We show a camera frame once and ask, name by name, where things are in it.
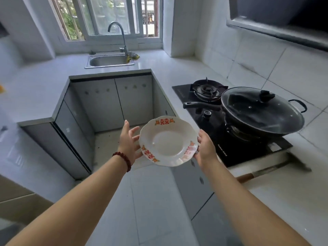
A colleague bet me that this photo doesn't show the person's left hand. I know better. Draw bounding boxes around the person's left hand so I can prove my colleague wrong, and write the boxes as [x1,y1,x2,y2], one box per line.
[118,120,144,165]

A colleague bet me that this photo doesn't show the person's right hand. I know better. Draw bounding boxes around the person's right hand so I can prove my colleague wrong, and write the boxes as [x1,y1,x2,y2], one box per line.
[193,128,219,173]

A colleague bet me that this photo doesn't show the white plate red pattern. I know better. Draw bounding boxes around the white plate red pattern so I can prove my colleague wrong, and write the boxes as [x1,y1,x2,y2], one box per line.
[139,115,199,167]

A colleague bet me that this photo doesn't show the stainless steel sink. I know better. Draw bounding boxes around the stainless steel sink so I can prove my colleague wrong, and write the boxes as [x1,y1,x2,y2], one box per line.
[84,54,135,69]

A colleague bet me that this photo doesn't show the person's left forearm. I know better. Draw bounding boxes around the person's left forearm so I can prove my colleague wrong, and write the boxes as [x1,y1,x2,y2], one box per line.
[5,159,128,246]

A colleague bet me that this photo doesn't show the person's right forearm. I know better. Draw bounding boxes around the person's right forearm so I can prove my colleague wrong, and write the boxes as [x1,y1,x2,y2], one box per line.
[204,159,312,246]

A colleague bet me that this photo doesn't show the black glass gas stove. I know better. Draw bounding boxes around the black glass gas stove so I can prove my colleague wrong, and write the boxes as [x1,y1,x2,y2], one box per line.
[172,78,294,168]

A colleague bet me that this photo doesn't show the black burner grate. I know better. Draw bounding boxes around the black burner grate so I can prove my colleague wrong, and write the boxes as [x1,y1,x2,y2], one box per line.
[225,123,270,144]
[191,77,229,103]

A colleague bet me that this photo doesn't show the black wok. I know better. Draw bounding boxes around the black wok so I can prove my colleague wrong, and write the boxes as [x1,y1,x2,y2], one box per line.
[183,99,308,141]

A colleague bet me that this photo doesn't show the glass wok lid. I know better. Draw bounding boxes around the glass wok lid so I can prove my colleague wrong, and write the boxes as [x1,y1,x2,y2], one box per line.
[221,87,305,135]

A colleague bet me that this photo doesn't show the black cooking spatula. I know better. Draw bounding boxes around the black cooking spatula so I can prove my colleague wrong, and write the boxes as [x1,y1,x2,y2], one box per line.
[235,161,312,183]

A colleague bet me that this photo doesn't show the yellow dish cloth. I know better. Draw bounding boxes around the yellow dish cloth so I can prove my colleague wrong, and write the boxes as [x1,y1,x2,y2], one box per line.
[125,52,140,63]

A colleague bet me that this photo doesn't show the steel curved faucet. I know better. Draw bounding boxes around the steel curved faucet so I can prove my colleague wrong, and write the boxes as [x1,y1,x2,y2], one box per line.
[107,22,128,55]

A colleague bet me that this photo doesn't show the beige wooden furniture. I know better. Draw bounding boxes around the beige wooden furniture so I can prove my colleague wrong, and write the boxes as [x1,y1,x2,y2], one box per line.
[0,174,54,226]

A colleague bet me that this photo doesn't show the white framed window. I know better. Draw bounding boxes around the white framed window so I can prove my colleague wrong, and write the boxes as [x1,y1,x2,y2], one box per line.
[47,0,164,42]

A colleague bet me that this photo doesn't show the steel range hood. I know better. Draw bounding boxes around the steel range hood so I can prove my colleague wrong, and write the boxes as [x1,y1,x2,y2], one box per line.
[227,0,328,52]

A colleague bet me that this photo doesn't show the red bead bracelet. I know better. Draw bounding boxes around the red bead bracelet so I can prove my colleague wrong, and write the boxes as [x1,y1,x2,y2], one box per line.
[112,151,132,173]

